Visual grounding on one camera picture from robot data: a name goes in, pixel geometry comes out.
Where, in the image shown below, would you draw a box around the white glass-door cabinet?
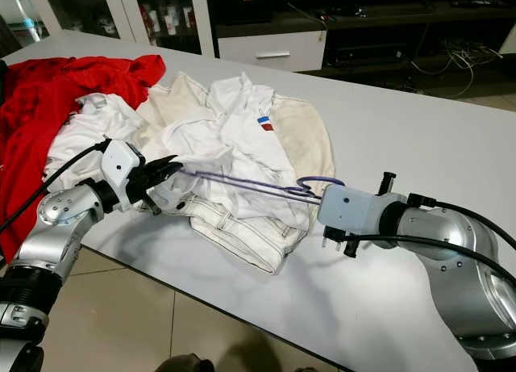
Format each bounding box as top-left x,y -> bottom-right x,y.
20,0 -> 214,56

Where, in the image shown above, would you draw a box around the dark tv stand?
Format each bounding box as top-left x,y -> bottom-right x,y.
206,0 -> 516,78

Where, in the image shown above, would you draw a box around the purple plastic hanger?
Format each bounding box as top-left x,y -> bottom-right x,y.
177,169 -> 346,203

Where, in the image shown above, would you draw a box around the white shirt with grey collar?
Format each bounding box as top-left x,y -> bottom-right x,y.
44,92 -> 142,191

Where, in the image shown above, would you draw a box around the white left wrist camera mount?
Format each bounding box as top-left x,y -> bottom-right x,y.
101,140 -> 148,207

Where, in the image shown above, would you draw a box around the white drawer front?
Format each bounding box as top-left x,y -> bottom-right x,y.
216,29 -> 327,73

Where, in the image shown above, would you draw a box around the grey robot left foot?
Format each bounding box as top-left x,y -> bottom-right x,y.
155,353 -> 214,372

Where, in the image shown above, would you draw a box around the beige trousers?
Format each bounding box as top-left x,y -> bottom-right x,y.
137,72 -> 335,191

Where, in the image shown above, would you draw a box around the white polo shirt with label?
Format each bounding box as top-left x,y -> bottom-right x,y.
157,73 -> 299,195

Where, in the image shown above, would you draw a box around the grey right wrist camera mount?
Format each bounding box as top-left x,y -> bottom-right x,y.
317,185 -> 388,232

